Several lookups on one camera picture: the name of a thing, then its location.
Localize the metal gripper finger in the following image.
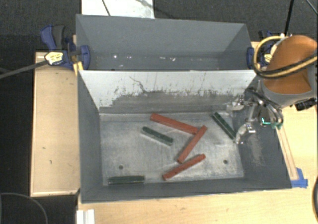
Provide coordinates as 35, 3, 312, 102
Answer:
234, 122, 257, 145
225, 95, 250, 113

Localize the dark green flat block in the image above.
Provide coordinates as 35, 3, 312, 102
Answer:
107, 175, 146, 186
141, 126, 174, 147
211, 112, 237, 141

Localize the red-brown flat block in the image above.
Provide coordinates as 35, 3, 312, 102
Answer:
176, 125, 208, 164
150, 113, 199, 135
162, 153, 207, 181

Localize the grey metal bin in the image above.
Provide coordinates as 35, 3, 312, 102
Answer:
75, 13, 293, 204

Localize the pale wood board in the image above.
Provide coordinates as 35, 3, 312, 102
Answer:
30, 51, 81, 198

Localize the black cylinder on white bracket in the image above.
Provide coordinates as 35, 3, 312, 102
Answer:
295, 98, 318, 112

